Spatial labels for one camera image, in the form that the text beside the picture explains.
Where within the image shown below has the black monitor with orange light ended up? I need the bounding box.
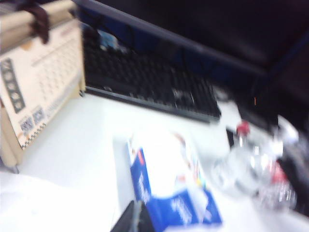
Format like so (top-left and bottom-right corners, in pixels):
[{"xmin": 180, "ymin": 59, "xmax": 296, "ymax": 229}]
[{"xmin": 241, "ymin": 36, "xmax": 309, "ymax": 126}]

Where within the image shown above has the red label water bottle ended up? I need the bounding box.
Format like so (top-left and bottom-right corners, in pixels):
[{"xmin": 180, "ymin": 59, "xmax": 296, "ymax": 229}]
[{"xmin": 235, "ymin": 119, "xmax": 299, "ymax": 212}]

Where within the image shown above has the black computer monitor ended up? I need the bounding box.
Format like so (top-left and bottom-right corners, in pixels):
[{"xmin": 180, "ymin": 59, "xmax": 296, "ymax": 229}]
[{"xmin": 72, "ymin": 0, "xmax": 309, "ymax": 78}]

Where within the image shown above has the blue white tissue pack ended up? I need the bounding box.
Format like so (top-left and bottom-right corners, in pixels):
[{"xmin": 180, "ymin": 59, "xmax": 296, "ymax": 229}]
[{"xmin": 126, "ymin": 131, "xmax": 223, "ymax": 232}]

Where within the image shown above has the clear alcohol pump bottle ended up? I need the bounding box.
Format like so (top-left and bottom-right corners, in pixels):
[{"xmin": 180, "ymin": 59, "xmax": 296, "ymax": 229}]
[{"xmin": 211, "ymin": 130, "xmax": 263, "ymax": 196}]

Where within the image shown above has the beige desk calendar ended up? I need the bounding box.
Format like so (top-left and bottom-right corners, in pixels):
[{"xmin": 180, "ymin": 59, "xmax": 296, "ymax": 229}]
[{"xmin": 0, "ymin": 0, "xmax": 85, "ymax": 174}]

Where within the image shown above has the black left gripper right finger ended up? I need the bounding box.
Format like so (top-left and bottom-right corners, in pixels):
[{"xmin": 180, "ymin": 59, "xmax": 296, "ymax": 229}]
[{"xmin": 139, "ymin": 204, "xmax": 156, "ymax": 232}]

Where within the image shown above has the black computer keyboard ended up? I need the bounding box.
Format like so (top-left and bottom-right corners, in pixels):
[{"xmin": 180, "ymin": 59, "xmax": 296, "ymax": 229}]
[{"xmin": 83, "ymin": 36, "xmax": 222, "ymax": 124}]

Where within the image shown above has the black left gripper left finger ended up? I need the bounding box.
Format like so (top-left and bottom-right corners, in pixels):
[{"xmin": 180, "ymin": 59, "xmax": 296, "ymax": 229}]
[{"xmin": 113, "ymin": 201, "xmax": 138, "ymax": 232}]

